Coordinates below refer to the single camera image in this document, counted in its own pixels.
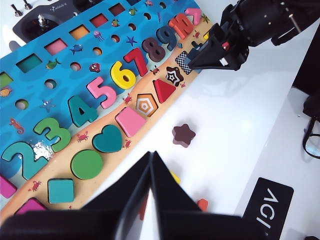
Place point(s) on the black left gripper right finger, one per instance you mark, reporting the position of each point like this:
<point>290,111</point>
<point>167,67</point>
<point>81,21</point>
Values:
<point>180,220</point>

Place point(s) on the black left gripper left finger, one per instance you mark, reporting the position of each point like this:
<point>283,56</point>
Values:
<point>105,220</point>

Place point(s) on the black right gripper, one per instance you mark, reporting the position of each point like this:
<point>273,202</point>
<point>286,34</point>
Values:
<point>237,55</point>

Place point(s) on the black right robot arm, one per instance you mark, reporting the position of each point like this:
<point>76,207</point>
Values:
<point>262,17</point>

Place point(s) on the yellow symbol piece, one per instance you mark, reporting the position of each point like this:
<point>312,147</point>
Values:
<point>207,35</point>

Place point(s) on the orange cross block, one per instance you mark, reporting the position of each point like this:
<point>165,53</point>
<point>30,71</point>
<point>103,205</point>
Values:
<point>202,205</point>

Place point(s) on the pink symbol piece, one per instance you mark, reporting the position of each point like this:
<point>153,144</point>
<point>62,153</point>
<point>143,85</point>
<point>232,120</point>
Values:
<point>197,17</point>

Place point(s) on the dark blue number nine piece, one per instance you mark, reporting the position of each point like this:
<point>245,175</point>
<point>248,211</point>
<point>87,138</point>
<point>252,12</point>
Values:
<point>173,40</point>

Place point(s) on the yellow pentagon block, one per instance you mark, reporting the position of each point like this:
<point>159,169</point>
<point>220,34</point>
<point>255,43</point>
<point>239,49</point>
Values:
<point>175,178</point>

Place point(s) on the orange number ten piece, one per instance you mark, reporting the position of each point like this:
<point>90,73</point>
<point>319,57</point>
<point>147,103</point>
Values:
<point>175,23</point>

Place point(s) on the teal square block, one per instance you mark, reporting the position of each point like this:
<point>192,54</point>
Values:
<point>61,191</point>

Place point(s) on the brown number eight piece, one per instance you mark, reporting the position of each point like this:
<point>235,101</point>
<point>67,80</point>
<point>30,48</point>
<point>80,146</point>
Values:
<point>153,50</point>

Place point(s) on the green circle block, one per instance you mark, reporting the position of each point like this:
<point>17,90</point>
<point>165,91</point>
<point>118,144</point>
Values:
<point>87,165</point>

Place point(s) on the red triangle block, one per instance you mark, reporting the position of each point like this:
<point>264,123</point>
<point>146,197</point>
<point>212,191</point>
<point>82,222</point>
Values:
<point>162,91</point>

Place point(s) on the red number seven piece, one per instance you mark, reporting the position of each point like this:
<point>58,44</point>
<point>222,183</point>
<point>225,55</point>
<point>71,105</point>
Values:
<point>140,65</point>

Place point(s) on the magenta rectangle block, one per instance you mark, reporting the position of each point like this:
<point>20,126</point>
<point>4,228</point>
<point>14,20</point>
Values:
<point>31,206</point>

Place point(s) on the teal heart block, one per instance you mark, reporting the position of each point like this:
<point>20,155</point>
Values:
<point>107,140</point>

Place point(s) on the brown star block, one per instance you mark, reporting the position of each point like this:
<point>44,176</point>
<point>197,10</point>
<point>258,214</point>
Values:
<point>183,135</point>

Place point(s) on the green number three piece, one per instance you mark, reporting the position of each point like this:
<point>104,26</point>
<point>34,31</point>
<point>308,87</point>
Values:
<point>62,140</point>

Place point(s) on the black lettered label plate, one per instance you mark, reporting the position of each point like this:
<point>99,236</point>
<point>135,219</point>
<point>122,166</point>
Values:
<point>270,207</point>

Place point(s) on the teal number two piece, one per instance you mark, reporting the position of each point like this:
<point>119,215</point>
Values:
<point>27,172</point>

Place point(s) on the yellow number six piece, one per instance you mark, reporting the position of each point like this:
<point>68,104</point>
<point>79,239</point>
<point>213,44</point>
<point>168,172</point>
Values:
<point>117,72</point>

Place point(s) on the pink trapezoid block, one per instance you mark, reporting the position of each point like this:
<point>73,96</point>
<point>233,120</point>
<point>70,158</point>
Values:
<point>130,121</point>

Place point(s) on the magenta number one piece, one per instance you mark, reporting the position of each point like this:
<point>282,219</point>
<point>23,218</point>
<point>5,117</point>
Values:
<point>6,187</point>

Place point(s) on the teal number four piece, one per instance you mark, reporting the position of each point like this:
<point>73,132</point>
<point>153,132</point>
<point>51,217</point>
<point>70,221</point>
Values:
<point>91,112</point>

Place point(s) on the pink number five piece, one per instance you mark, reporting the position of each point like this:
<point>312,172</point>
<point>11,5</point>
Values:
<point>106,100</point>

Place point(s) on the colourful wooden puzzle board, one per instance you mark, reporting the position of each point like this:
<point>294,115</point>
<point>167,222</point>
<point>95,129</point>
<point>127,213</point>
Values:
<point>62,82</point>

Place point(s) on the black remote controller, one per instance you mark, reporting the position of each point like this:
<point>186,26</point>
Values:
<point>50,12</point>

